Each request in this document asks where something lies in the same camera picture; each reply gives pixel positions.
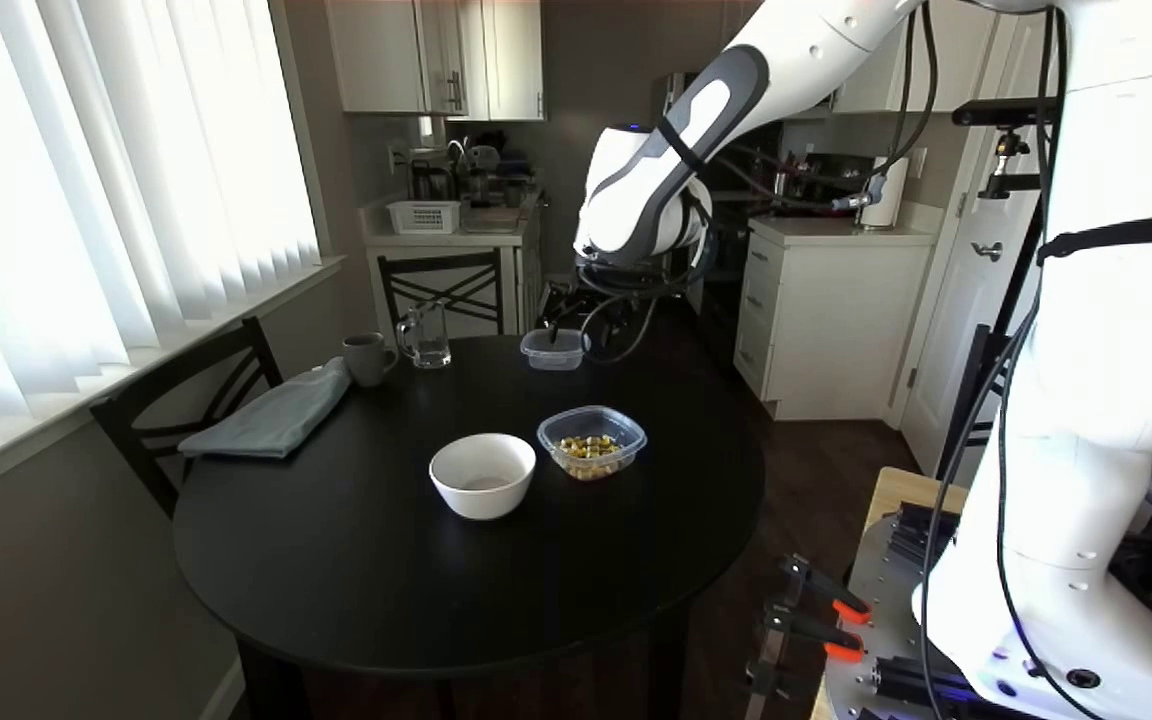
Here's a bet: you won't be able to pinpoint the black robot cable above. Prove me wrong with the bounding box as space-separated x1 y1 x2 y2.
912 223 1074 720

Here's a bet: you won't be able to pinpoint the black wooden chair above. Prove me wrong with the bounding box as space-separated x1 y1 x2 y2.
90 313 288 522

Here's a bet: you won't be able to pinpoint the white upper kitchen cabinets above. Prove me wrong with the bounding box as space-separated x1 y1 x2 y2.
323 0 548 123

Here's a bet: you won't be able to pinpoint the white plastic tub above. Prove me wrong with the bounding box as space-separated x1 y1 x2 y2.
385 197 469 239

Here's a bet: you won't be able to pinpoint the black coffee machine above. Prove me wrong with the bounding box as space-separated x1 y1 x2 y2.
788 147 880 218

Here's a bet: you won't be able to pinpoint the grey mug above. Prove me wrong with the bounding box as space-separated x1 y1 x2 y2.
342 328 402 393

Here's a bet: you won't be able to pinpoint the white vertical window blinds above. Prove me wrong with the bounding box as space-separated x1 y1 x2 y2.
0 0 327 448

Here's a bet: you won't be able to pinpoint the orange-handled black clamp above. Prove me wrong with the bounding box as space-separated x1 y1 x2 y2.
745 606 873 672
768 554 878 633

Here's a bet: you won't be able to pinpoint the white door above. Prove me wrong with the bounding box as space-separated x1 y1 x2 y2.
897 166 1030 482

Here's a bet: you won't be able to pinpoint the grey folded cloth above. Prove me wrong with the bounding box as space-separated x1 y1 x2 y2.
177 355 358 463

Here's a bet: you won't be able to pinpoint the white kitchen base cabinet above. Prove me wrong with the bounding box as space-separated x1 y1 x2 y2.
731 214 941 430

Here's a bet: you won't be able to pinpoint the white paper towel roll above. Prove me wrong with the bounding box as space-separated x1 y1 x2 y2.
859 152 915 232

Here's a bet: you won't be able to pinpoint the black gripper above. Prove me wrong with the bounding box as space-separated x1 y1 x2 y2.
538 251 674 344

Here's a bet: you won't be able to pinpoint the white ceramic bowl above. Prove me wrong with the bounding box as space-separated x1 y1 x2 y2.
424 430 542 523

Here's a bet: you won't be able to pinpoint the clear drinking glass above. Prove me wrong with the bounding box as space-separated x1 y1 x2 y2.
404 297 462 374

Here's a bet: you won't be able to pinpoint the wooden robot mounting cart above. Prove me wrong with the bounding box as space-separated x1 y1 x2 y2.
808 463 996 720

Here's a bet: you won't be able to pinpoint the yellow food pieces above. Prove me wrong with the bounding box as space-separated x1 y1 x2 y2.
554 430 627 482

